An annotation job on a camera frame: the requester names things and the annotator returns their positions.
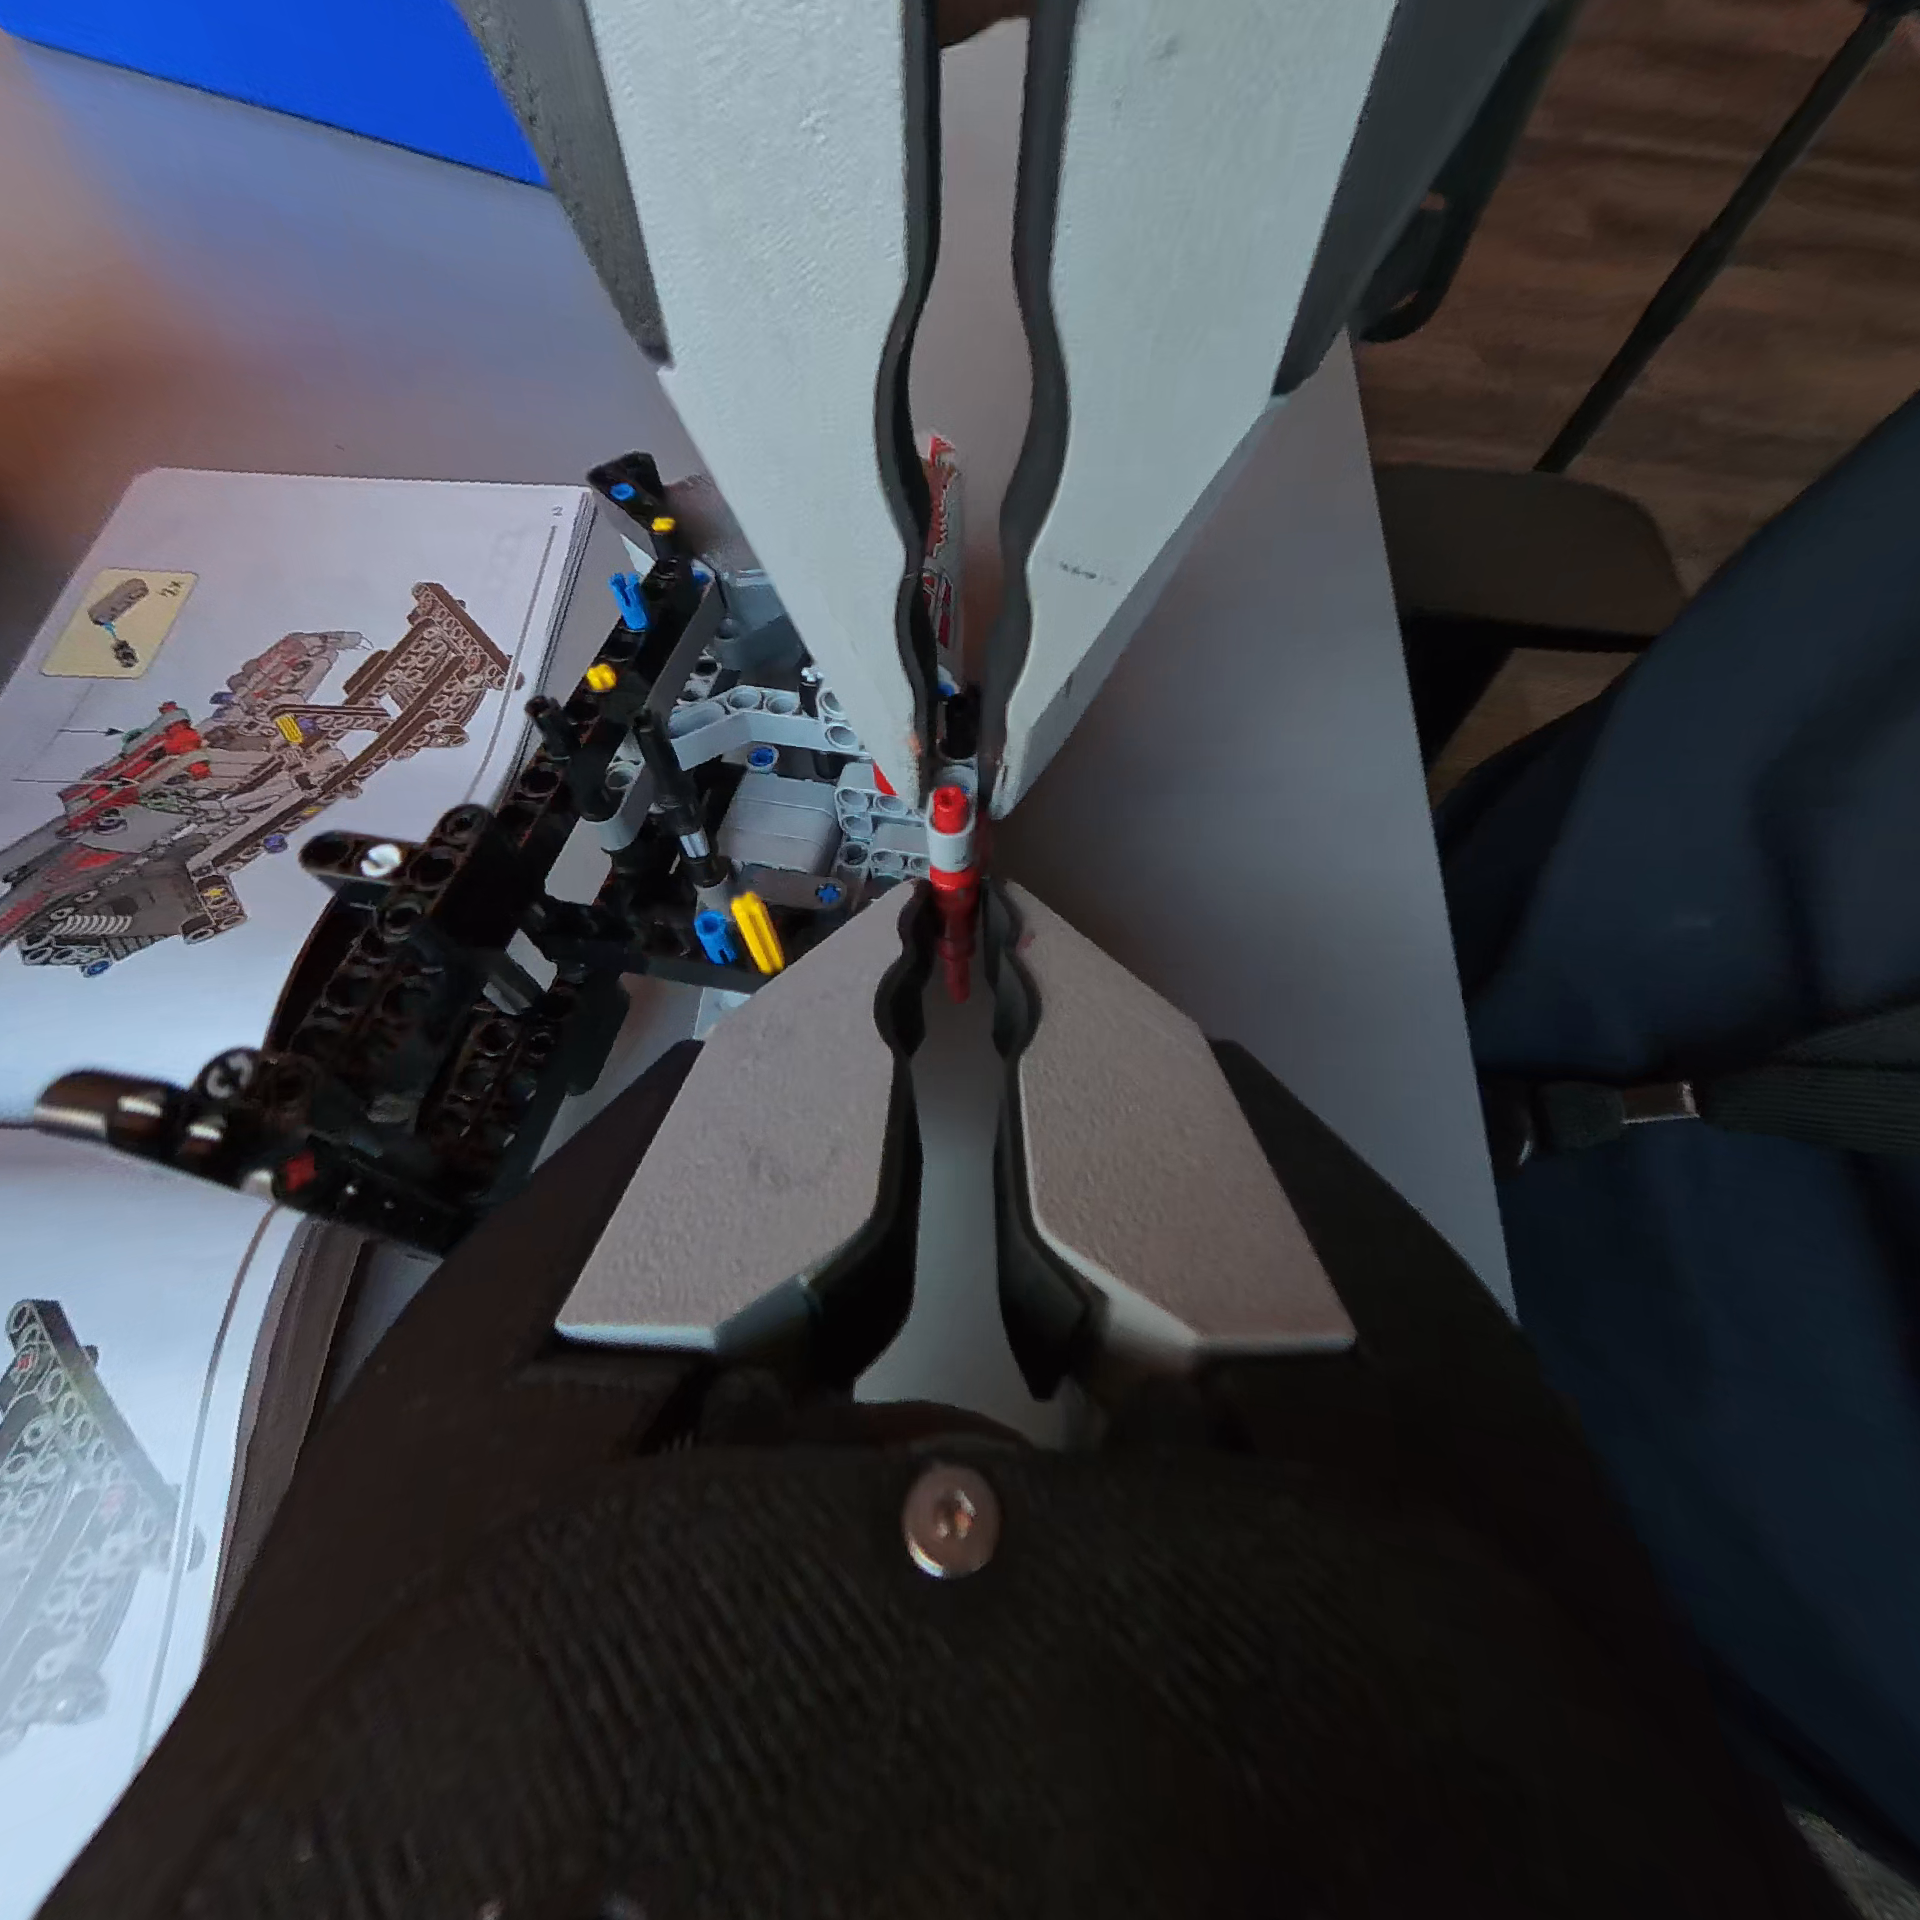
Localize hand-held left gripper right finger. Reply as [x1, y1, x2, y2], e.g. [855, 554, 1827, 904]
[990, 878, 1361, 1398]

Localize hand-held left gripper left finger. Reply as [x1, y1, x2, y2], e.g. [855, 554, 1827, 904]
[553, 881, 926, 1378]

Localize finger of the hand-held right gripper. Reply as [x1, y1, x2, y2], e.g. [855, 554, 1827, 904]
[581, 0, 947, 797]
[977, 0, 1408, 822]

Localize red grey black lego model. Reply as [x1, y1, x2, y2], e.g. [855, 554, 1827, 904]
[29, 432, 1003, 1250]

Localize red lego axle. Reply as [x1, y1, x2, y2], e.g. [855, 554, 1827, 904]
[923, 785, 991, 1007]

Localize lego instruction booklet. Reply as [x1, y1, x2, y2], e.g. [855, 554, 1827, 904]
[0, 467, 605, 1760]

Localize blue plastic bin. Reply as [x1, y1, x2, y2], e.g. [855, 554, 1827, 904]
[0, 0, 552, 192]

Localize person's legs in dark pants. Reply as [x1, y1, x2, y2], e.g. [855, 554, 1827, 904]
[1435, 392, 1920, 1849]

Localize grey fabric seat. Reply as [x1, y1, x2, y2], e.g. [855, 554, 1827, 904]
[1781, 1806, 1920, 1920]

